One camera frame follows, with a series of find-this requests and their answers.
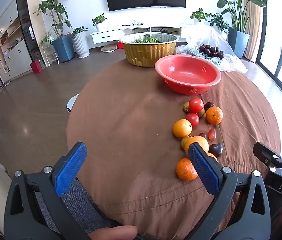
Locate green leafy vegetables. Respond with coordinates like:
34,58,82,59
132,35,161,44

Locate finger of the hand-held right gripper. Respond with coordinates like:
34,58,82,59
253,142,282,172

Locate small plant in white pot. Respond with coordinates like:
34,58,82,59
92,13,108,32
190,8,210,25

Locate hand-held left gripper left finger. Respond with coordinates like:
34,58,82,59
4,142,91,240

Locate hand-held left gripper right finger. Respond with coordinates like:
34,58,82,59
188,142,271,240

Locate gold foil basin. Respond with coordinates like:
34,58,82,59
119,33,178,67

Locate large-leaf plant in blue pot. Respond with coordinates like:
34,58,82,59
203,0,267,59

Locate red plastic basin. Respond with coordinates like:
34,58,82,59
155,54,222,95

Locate yellow orange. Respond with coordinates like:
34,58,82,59
173,119,193,138

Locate pile of dark plums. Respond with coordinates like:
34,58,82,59
198,44,224,59

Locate mandarin with green stem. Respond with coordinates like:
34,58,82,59
206,106,224,125

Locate person's left hand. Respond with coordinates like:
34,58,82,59
88,225,138,240

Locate red floor box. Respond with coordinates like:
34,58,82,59
30,60,46,74

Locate beige curtain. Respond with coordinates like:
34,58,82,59
242,0,264,62

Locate bushy plant in white pot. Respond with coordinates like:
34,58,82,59
207,12,229,40

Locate plant in white ribbed pot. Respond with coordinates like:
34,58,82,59
71,27,90,58

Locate round flat floor device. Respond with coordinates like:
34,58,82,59
101,44,118,53

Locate beige wall cabinet unit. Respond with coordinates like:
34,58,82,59
0,2,35,80

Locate brown tablecloth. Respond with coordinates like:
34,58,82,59
66,55,281,240

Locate white round stool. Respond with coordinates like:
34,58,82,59
67,93,80,112

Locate dark glass cabinet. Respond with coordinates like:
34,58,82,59
16,0,47,67

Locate green printed plastic bag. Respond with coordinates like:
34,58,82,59
181,51,221,65

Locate tall plant in blue pot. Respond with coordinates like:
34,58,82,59
33,0,76,63

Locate clear plastic bag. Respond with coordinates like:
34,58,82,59
176,26,248,74

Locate spindly plant on white rack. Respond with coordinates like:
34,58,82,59
40,30,58,63

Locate white television cabinet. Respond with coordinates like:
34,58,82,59
90,23,229,45

